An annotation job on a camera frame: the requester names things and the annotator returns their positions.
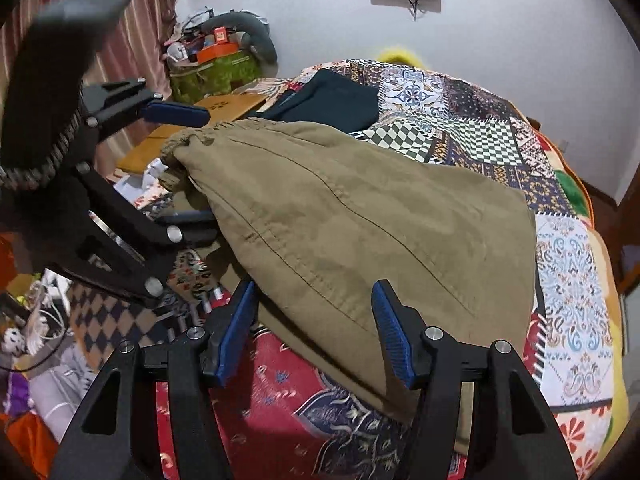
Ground orange cloth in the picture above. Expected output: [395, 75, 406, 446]
[0, 407, 58, 478]

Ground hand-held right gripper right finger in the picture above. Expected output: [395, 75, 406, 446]
[371, 279, 576, 480]

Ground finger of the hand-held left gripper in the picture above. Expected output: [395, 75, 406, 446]
[82, 76, 211, 145]
[65, 161, 219, 307]

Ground striped pink curtain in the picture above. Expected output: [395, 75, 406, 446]
[0, 0, 184, 107]

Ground white power strip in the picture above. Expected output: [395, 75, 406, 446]
[22, 280, 68, 357]

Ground grey cloth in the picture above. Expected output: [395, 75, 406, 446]
[27, 347, 98, 433]

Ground green patterned box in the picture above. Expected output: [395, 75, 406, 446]
[169, 51, 262, 104]

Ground patchwork printed blanket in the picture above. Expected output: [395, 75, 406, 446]
[65, 57, 632, 480]

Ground yellow fluffy pillow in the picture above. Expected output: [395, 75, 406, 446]
[375, 45, 427, 69]

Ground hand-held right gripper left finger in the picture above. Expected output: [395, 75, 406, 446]
[50, 279, 261, 480]

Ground dark teal folded cloth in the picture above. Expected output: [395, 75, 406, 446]
[260, 68, 381, 137]

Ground grey neck pillow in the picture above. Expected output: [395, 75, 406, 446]
[201, 10, 279, 67]

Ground orange box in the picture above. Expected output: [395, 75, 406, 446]
[196, 41, 242, 64]

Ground black and white toy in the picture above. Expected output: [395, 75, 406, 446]
[1, 327, 26, 357]

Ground khaki pants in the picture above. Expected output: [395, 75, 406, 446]
[159, 117, 539, 456]

